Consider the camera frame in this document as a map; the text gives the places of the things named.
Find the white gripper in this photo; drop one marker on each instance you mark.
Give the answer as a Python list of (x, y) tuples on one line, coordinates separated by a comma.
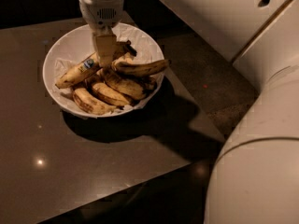
[(101, 12)]

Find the banana with blue sticker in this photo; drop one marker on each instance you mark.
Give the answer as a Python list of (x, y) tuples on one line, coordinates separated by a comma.
[(90, 65)]

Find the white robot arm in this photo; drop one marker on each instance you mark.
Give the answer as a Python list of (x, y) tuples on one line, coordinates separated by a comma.
[(256, 176)]

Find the long banana pointing right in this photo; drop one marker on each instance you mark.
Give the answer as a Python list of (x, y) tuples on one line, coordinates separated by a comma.
[(126, 66)]

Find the lower middle banana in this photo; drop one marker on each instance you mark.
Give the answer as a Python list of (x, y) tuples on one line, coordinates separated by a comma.
[(106, 94)]

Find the spotted middle banana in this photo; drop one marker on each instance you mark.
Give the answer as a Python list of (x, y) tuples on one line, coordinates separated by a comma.
[(124, 85)]

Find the bottom front banana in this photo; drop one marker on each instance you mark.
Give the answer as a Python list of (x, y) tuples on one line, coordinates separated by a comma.
[(86, 102)]

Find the dark small banana right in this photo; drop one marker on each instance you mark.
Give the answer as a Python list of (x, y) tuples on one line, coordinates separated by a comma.
[(149, 83)]

